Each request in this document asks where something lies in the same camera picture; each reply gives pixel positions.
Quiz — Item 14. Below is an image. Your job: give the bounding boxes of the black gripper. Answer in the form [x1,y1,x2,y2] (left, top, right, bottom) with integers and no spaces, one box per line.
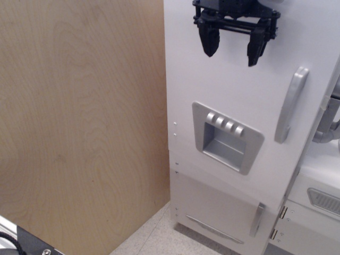
[192,1,281,66]

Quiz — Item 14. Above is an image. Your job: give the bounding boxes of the white fridge door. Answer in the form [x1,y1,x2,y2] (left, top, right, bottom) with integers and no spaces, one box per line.
[164,1,339,210]
[170,171,277,254]

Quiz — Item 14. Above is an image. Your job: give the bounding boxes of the white toy fridge cabinet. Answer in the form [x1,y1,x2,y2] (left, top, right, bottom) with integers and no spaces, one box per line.
[161,0,340,226]

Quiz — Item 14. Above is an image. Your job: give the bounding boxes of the silver ice dispenser panel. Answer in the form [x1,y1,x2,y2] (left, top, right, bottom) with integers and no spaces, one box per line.
[192,101,265,175]

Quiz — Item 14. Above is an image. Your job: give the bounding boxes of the grey toy faucet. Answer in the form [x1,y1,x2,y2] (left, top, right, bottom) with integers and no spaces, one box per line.
[312,76,340,144]

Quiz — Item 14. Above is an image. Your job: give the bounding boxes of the brass cabinet hinge upper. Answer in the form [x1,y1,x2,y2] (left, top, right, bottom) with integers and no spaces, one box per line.
[279,206,287,219]

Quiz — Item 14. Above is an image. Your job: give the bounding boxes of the brass cabinet hinge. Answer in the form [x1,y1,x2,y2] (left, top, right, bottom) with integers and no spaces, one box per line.
[270,229,278,240]
[279,206,287,219]

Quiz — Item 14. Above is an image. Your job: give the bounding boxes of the silver vent grille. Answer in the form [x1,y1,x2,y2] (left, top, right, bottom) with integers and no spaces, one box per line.
[307,188,339,216]

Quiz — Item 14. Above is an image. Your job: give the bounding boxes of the plywood board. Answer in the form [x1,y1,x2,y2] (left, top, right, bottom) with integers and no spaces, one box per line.
[1,1,169,254]

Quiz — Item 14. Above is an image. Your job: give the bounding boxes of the brass cabinet hinge lower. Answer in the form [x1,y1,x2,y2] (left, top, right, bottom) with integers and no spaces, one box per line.
[270,229,278,240]

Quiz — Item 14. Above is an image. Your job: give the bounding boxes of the white toy kitchen counter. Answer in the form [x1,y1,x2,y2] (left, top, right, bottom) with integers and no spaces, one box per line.
[265,140,339,255]

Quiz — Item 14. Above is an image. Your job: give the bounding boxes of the silver lower door handle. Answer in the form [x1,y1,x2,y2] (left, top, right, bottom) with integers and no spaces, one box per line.
[249,203,266,237]

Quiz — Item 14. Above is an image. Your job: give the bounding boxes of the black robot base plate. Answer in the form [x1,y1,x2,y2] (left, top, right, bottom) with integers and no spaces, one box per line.
[1,216,63,255]

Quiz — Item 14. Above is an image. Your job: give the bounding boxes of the black cable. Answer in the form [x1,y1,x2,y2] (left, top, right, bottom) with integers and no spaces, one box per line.
[0,229,26,255]

